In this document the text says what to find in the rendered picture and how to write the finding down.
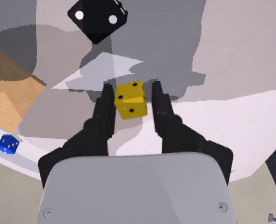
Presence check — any yellow die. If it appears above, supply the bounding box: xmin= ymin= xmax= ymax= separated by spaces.
xmin=114 ymin=81 xmax=148 ymax=120

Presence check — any tan mat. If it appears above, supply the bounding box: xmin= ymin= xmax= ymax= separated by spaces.
xmin=0 ymin=51 xmax=47 ymax=133

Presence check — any blue die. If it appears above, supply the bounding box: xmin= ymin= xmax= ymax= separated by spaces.
xmin=0 ymin=135 xmax=19 ymax=154

